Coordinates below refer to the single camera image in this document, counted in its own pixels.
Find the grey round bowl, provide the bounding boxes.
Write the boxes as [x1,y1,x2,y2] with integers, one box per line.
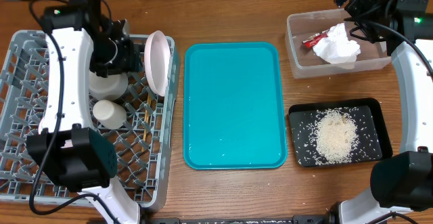
[89,72,128,101]

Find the large white plate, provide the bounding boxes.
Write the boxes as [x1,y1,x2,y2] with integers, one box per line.
[143,30,170,97]

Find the white napkin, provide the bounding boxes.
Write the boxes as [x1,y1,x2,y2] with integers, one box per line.
[313,23,361,70]

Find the white paper cup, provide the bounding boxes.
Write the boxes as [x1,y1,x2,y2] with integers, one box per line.
[93,99,127,129]

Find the red sauce packet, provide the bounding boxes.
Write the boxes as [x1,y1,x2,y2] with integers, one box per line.
[302,30,329,49]

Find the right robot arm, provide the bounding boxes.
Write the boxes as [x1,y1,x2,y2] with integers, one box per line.
[324,0,432,223]

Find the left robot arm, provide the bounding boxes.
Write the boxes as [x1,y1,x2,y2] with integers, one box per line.
[26,0,142,223]

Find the clear plastic waste bin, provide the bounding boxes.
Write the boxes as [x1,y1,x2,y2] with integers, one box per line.
[285,9,391,79]

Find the grey plastic dish rack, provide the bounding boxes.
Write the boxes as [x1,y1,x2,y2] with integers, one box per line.
[1,30,180,211]

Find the teal plastic serving tray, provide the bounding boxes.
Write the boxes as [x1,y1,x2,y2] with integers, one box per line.
[183,41,288,170]

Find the pile of rice grains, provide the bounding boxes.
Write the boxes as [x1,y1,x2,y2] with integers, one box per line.
[302,106,382,166]

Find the black plastic tray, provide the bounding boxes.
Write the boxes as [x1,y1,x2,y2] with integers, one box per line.
[288,98,393,167]

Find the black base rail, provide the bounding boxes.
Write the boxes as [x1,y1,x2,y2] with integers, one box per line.
[142,215,337,224]

